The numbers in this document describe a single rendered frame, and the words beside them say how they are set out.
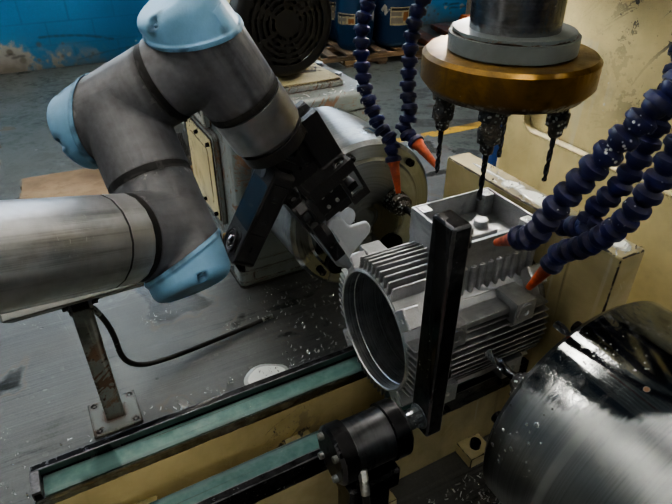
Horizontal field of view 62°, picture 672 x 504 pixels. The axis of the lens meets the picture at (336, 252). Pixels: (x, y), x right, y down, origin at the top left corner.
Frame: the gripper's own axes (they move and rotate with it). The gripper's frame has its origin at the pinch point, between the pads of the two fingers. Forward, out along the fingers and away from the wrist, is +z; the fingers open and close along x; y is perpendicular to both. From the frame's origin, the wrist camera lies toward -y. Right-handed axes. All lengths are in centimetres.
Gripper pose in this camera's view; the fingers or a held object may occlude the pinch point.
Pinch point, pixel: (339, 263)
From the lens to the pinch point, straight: 69.4
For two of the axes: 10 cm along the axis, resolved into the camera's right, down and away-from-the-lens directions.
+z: 4.4, 5.9, 6.8
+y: 7.6, -6.4, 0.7
